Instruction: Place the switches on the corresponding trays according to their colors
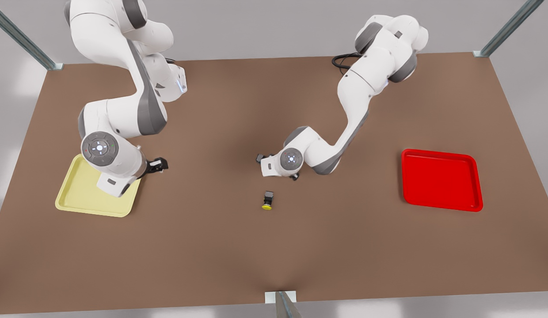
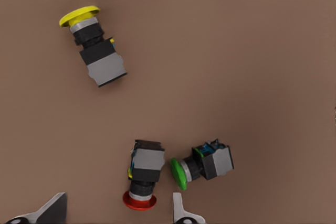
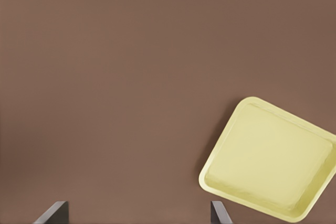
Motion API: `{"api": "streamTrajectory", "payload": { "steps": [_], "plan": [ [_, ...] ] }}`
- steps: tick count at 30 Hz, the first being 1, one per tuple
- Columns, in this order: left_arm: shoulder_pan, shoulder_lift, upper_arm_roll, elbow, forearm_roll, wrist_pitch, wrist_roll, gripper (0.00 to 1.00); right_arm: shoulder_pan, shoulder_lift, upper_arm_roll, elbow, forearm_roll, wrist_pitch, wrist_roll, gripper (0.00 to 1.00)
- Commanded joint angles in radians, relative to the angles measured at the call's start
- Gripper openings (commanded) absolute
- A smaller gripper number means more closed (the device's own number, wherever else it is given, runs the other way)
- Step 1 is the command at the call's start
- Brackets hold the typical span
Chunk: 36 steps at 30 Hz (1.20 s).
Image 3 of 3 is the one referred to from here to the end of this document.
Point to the yellow square tray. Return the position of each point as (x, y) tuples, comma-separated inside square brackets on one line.
[(267, 153)]

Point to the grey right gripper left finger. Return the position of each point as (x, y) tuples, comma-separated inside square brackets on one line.
[(53, 214)]

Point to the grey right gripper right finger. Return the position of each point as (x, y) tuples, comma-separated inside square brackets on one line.
[(220, 214)]

